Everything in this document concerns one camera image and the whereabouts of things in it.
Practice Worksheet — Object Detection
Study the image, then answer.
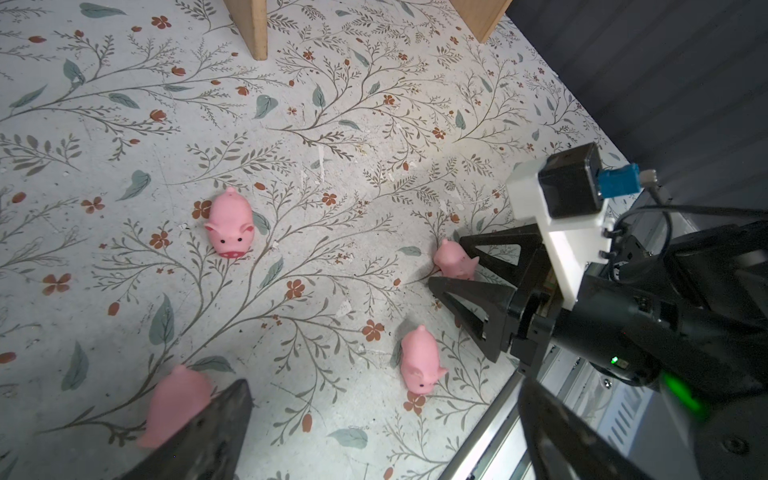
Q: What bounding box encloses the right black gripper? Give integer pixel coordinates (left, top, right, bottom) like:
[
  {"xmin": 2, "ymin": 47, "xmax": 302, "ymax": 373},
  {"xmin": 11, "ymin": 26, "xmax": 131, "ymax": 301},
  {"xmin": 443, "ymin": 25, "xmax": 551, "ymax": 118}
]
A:
[{"xmin": 428, "ymin": 224, "xmax": 564, "ymax": 372}]

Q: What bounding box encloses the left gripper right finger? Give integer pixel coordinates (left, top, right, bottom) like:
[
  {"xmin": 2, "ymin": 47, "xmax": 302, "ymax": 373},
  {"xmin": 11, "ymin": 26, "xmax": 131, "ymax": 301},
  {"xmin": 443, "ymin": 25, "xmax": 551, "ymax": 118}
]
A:
[{"xmin": 517, "ymin": 378, "xmax": 648, "ymax": 480}]

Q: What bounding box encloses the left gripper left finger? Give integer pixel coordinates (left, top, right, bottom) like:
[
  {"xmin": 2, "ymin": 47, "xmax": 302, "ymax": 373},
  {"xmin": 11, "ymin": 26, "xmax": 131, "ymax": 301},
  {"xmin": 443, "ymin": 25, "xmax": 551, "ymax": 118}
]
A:
[{"xmin": 121, "ymin": 379, "xmax": 253, "ymax": 480}]

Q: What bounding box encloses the pink toy pig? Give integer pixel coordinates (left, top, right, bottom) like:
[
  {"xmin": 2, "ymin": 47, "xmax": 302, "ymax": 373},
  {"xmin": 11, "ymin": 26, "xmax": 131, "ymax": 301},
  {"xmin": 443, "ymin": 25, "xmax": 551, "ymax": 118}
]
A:
[
  {"xmin": 137, "ymin": 365, "xmax": 213, "ymax": 448},
  {"xmin": 400, "ymin": 325, "xmax": 448, "ymax": 395},
  {"xmin": 204, "ymin": 186, "xmax": 256, "ymax": 259},
  {"xmin": 433, "ymin": 239, "xmax": 480, "ymax": 280}
]

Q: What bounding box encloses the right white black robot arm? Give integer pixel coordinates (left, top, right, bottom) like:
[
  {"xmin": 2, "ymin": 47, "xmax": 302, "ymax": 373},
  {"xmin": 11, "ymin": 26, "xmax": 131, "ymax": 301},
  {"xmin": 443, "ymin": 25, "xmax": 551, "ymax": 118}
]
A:
[{"xmin": 428, "ymin": 207, "xmax": 767, "ymax": 479}]

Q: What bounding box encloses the wooden two-tier shelf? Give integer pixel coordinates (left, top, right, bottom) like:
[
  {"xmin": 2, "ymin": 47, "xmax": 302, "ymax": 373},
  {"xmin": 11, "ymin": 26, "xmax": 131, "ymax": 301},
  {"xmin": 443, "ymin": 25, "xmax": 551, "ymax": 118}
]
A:
[{"xmin": 224, "ymin": 0, "xmax": 512, "ymax": 61}]

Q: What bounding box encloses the pink toy pig bottom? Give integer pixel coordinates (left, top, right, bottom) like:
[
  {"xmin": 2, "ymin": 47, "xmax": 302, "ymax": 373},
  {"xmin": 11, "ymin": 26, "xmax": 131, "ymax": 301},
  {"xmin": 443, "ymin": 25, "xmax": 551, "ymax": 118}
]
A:
[{"xmin": 137, "ymin": 365, "xmax": 213, "ymax": 448}]

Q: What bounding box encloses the floral patterned table mat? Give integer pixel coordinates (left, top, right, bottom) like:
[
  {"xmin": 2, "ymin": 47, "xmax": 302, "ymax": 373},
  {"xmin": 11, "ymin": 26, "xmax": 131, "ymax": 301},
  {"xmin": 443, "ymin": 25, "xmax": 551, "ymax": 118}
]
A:
[{"xmin": 1, "ymin": 1, "xmax": 625, "ymax": 479}]

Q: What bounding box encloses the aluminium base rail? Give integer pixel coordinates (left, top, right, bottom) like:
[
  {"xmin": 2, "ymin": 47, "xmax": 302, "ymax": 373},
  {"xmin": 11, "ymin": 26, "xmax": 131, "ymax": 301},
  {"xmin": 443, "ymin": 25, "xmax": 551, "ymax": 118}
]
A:
[{"xmin": 441, "ymin": 346, "xmax": 652, "ymax": 479}]

